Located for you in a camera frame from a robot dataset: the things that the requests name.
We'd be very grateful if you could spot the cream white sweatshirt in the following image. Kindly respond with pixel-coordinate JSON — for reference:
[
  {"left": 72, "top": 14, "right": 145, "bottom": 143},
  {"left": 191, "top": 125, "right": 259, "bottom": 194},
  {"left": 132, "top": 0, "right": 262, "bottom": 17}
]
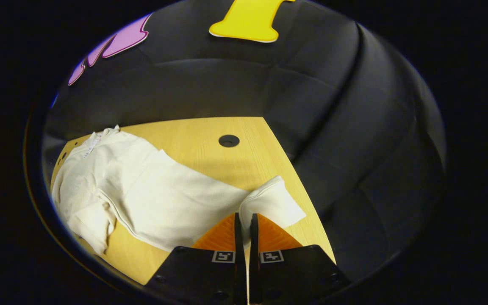
[{"left": 51, "top": 125, "right": 307, "bottom": 255}]

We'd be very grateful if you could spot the black backdrop cloth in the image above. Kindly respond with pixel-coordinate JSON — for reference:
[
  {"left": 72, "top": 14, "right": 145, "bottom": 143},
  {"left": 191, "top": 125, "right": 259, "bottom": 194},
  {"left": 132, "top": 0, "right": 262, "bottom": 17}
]
[{"left": 26, "top": 0, "right": 447, "bottom": 282}]

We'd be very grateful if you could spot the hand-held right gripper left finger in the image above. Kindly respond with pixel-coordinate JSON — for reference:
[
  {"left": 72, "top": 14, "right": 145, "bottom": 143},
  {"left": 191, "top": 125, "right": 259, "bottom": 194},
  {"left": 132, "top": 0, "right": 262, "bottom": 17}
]
[{"left": 144, "top": 213, "right": 248, "bottom": 305}]

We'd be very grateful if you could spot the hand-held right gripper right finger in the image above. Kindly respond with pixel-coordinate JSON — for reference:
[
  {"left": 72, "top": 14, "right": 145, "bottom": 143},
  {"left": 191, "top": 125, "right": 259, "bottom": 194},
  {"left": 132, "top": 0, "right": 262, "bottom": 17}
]
[{"left": 249, "top": 213, "right": 352, "bottom": 305}]

